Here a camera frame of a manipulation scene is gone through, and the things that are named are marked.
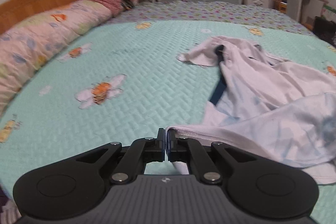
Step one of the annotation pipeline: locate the purple floral bed sheet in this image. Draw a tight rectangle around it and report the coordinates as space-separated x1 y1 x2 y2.
106 1 313 36

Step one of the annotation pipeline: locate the black chair with bags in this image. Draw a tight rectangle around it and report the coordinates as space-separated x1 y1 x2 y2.
313 16 336 47

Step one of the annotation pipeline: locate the mint quilted bee bedspread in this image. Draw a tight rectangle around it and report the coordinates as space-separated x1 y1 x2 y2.
1 20 335 223

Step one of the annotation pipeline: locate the wooden headboard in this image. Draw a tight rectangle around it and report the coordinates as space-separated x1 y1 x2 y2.
0 0 77 34

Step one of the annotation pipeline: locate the white shirt with navy trim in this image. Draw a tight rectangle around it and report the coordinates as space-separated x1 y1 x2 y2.
173 36 335 185

